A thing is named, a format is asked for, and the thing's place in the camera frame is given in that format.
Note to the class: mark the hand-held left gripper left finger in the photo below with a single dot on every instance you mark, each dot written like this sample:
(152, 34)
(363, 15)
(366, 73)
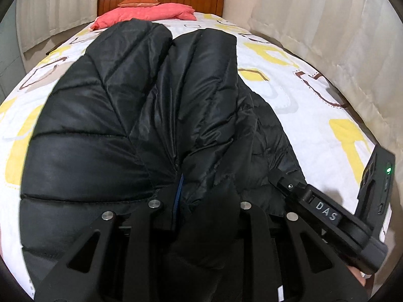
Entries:
(144, 226)

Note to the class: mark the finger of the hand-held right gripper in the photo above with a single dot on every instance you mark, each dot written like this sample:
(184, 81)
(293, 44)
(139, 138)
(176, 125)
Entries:
(288, 185)

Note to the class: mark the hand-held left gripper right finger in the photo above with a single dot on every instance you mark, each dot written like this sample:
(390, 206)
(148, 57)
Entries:
(252, 223)

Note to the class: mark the black padded jacket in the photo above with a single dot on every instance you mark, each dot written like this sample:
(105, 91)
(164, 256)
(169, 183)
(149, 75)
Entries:
(94, 116)

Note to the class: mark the bed with patterned sheet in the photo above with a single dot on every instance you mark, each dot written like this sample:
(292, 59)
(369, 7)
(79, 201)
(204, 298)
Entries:
(299, 116)

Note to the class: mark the white window curtain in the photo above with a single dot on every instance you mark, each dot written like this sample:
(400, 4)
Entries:
(56, 9)
(340, 37)

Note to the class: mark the pink blanket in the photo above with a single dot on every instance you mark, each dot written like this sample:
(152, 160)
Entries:
(141, 14)

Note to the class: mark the frosted glass wardrobe door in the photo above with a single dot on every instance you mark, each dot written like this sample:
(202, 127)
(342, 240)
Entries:
(11, 47)

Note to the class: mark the orange patterned cushion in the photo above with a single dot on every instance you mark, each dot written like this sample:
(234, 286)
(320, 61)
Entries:
(138, 1)

